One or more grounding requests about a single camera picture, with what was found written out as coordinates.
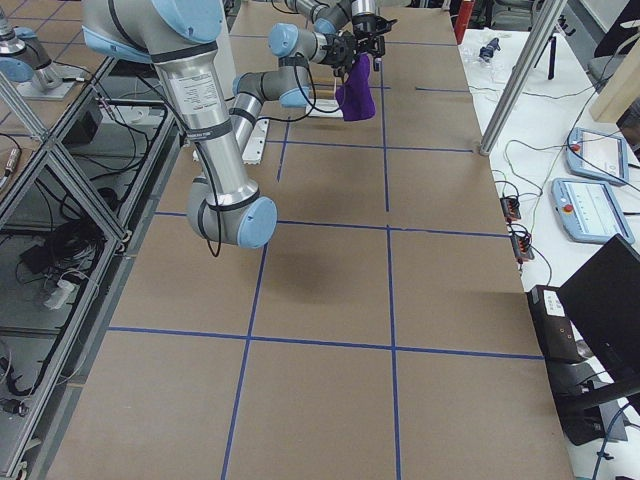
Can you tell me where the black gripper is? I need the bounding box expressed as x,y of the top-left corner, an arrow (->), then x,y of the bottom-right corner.
327,31 -> 358,75
352,14 -> 398,56

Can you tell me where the purple microfiber towel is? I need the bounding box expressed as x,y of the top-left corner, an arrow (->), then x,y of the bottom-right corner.
335,54 -> 376,122

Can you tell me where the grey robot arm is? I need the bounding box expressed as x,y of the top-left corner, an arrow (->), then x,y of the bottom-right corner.
83,1 -> 393,249
229,23 -> 364,150

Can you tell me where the left wooden rack rod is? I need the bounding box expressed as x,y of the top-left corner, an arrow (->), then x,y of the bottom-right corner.
313,77 -> 337,88

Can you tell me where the white rack base tray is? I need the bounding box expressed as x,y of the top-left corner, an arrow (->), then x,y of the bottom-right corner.
305,98 -> 343,119

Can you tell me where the blue object on table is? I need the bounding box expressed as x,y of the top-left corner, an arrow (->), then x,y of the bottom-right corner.
479,37 -> 501,62

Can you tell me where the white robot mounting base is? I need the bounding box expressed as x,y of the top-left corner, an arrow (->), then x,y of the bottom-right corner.
242,119 -> 270,165

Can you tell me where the far orange connector block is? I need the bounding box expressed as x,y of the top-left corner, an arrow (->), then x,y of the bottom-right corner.
500,196 -> 521,223

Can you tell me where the orange connector block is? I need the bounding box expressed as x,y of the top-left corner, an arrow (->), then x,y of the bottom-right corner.
500,196 -> 521,223
510,232 -> 535,264

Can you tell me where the near orange connector block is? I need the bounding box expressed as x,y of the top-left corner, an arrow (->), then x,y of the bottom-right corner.
510,232 -> 535,264

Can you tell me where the far teach pendant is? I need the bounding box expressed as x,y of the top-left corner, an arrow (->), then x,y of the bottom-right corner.
566,127 -> 629,185

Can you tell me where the teach pendant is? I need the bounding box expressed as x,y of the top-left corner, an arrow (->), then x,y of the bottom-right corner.
566,127 -> 629,185
551,178 -> 635,245

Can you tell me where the near teach pendant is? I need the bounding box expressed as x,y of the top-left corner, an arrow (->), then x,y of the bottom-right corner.
551,178 -> 635,245

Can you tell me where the black box with labels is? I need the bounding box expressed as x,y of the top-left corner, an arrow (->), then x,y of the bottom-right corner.
527,285 -> 587,364

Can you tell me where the black monitor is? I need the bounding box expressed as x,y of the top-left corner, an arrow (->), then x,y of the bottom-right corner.
557,234 -> 639,375

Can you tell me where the black monitor stand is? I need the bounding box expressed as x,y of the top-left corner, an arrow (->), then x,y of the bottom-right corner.
546,361 -> 639,446

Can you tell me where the grey aluminium post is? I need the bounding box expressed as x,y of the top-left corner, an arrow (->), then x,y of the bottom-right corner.
479,0 -> 568,156

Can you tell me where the aluminium frame structure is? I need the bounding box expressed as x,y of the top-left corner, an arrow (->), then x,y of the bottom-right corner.
1,59 -> 180,479

